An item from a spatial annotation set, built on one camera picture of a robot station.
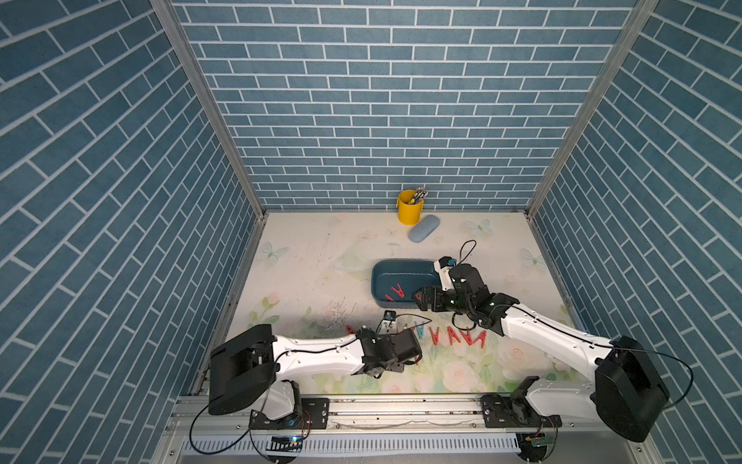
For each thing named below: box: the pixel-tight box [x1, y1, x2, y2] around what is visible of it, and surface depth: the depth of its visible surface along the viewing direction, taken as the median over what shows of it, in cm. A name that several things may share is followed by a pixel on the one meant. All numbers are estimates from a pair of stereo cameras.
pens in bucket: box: [407, 186, 429, 205], surface depth 107 cm
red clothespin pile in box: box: [384, 283, 406, 302], surface depth 98 cm
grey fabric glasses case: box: [407, 214, 441, 243], surface depth 114 cm
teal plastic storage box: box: [371, 259, 443, 309], surface depth 98 cm
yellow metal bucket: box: [396, 189, 425, 226], surface depth 114 cm
